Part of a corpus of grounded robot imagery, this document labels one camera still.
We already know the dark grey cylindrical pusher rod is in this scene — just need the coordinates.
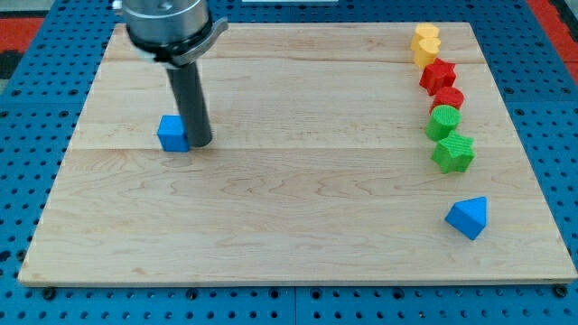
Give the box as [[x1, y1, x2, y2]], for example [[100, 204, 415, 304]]
[[166, 62, 212, 148]]

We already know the blue cube block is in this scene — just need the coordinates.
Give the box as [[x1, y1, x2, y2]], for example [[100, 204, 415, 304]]
[[157, 115, 190, 153]]

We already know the blue triangle block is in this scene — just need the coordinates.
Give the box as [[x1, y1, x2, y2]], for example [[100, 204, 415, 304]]
[[444, 197, 488, 240]]

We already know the light wooden board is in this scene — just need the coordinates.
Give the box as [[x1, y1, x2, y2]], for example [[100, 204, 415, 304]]
[[19, 23, 577, 288]]

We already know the yellow heart block front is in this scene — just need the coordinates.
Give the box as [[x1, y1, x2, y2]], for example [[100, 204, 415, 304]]
[[412, 38, 442, 69]]

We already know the yellow heart block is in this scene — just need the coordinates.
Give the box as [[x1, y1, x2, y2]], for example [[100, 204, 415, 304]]
[[412, 38, 442, 69], [410, 23, 440, 51]]

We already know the yellow heart block rear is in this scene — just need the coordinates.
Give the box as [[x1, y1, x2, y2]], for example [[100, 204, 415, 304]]
[[410, 23, 440, 51]]

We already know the red star block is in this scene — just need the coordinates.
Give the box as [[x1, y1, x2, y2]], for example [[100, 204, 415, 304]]
[[419, 59, 456, 96]]

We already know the green cylinder block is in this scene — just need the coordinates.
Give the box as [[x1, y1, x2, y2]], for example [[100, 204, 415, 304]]
[[425, 105, 461, 141]]

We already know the red cylinder block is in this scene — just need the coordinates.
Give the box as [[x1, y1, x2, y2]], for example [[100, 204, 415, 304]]
[[430, 87, 465, 112]]

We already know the green star block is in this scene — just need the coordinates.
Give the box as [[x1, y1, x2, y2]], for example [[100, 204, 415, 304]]
[[431, 131, 476, 173]]

